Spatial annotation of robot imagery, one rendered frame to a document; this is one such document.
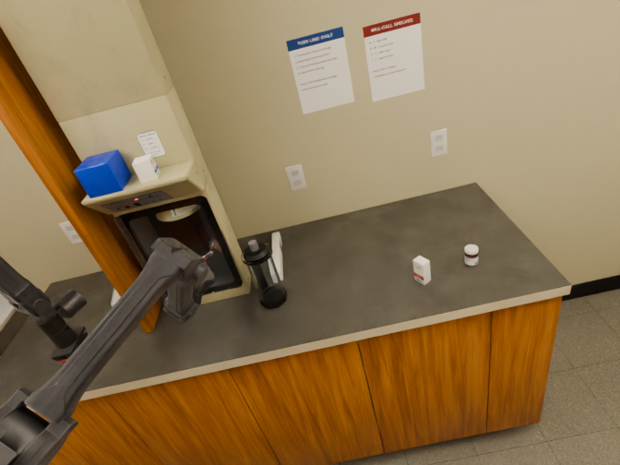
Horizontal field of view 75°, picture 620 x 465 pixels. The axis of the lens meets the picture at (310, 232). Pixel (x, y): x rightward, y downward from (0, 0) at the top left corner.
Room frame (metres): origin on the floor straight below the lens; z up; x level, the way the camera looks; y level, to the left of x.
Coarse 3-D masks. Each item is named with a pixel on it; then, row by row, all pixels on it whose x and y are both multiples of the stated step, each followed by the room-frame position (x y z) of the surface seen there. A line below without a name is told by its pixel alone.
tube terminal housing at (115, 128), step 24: (168, 96) 1.21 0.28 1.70; (72, 120) 1.21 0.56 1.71; (96, 120) 1.21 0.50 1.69; (120, 120) 1.20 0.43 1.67; (144, 120) 1.20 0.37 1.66; (168, 120) 1.20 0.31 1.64; (72, 144) 1.22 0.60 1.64; (96, 144) 1.21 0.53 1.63; (120, 144) 1.21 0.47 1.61; (168, 144) 1.20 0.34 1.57; (192, 144) 1.25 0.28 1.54; (216, 192) 1.29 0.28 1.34; (216, 216) 1.19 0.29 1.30; (240, 264) 1.22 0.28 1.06; (240, 288) 1.20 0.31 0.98
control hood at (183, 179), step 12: (168, 168) 1.18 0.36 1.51; (180, 168) 1.15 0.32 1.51; (192, 168) 1.15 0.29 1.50; (132, 180) 1.16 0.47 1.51; (156, 180) 1.11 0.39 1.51; (168, 180) 1.09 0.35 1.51; (180, 180) 1.08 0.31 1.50; (192, 180) 1.11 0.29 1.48; (120, 192) 1.10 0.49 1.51; (132, 192) 1.09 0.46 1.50; (144, 192) 1.10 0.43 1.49; (168, 192) 1.13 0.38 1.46; (180, 192) 1.14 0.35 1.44; (192, 192) 1.16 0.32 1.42; (84, 204) 1.10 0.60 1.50; (96, 204) 1.11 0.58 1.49
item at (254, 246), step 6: (252, 240) 1.13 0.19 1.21; (252, 246) 1.11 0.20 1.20; (258, 246) 1.13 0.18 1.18; (264, 246) 1.12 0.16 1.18; (246, 252) 1.12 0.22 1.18; (252, 252) 1.11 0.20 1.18; (258, 252) 1.10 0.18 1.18; (264, 252) 1.10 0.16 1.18; (246, 258) 1.09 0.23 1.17; (252, 258) 1.08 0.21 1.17; (258, 258) 1.08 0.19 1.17
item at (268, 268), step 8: (264, 256) 1.08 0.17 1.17; (264, 264) 1.08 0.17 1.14; (272, 264) 1.10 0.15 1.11; (256, 272) 1.08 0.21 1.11; (264, 272) 1.08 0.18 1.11; (272, 272) 1.09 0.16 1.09; (256, 280) 1.09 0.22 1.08; (264, 280) 1.08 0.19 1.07; (272, 280) 1.08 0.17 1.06; (280, 280) 1.12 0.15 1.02; (256, 288) 1.10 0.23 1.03; (264, 288) 1.08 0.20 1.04; (272, 288) 1.08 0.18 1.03; (280, 288) 1.10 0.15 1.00; (264, 296) 1.08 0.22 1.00; (272, 296) 1.08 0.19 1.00; (280, 296) 1.09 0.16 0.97
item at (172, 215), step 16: (160, 208) 1.19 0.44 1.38; (176, 208) 1.19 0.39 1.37; (192, 208) 1.19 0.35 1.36; (208, 208) 1.18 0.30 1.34; (128, 224) 1.20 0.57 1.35; (144, 224) 1.20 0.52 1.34; (160, 224) 1.20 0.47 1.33; (176, 224) 1.19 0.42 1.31; (192, 224) 1.19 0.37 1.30; (208, 224) 1.18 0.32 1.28; (144, 240) 1.20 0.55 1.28; (192, 240) 1.19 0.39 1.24; (208, 240) 1.19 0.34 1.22; (224, 240) 1.19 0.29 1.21; (144, 256) 1.20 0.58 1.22; (224, 256) 1.18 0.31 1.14; (224, 272) 1.19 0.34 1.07; (208, 288) 1.19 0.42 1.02; (224, 288) 1.19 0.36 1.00
